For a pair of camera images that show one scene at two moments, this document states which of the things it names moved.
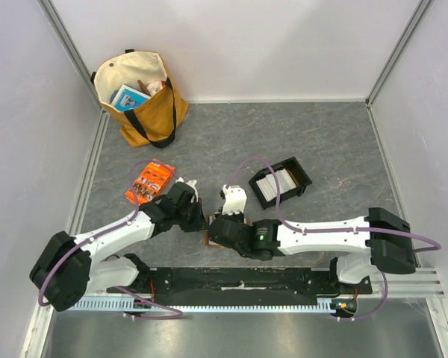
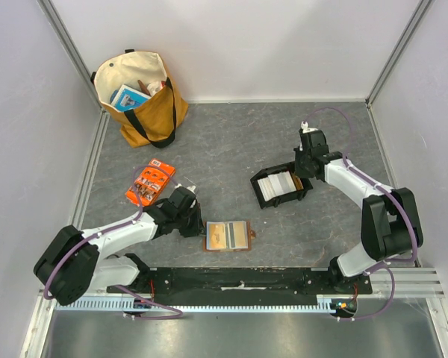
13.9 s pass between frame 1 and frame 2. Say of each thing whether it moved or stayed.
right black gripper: moved
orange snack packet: stayed
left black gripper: stayed
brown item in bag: stayed
